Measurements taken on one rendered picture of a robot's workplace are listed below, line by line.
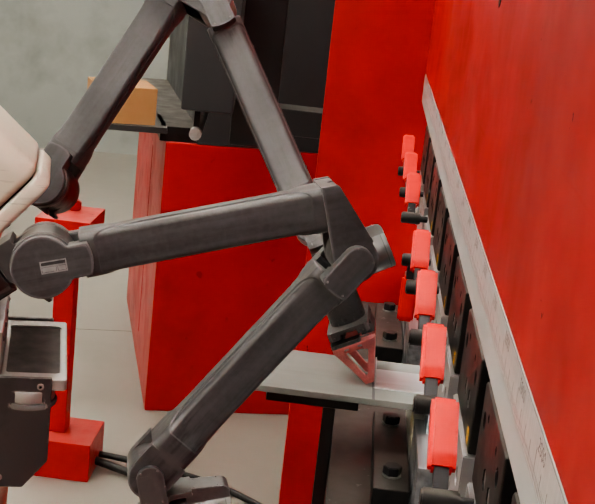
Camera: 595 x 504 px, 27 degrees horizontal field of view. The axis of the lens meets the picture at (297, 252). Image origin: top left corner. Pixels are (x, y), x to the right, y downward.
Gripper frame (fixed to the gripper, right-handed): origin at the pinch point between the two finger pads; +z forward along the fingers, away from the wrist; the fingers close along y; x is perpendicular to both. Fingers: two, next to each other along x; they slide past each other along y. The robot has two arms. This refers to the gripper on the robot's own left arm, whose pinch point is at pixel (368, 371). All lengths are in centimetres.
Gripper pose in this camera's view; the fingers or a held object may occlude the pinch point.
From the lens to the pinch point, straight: 192.0
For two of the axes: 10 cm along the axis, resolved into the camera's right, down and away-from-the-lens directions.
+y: 0.8, -2.4, 9.7
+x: -9.3, 3.3, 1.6
